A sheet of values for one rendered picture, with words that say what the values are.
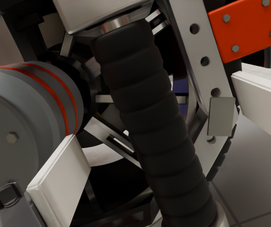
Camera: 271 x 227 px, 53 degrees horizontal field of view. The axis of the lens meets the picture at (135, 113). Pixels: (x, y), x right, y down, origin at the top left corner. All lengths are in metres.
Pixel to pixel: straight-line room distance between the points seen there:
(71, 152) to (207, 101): 0.25
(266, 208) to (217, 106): 1.07
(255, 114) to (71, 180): 0.11
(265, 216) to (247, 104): 1.21
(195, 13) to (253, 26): 0.07
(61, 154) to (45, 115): 0.13
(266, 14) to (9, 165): 0.34
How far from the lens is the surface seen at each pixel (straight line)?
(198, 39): 0.37
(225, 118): 0.40
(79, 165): 0.18
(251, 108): 0.17
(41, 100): 0.29
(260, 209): 1.42
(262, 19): 0.40
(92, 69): 0.48
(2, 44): 0.41
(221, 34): 0.38
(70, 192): 0.16
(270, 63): 0.58
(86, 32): 0.16
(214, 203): 0.19
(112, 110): 0.65
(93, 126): 0.50
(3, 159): 0.27
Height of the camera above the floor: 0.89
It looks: 14 degrees down
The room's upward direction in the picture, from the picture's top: 22 degrees counter-clockwise
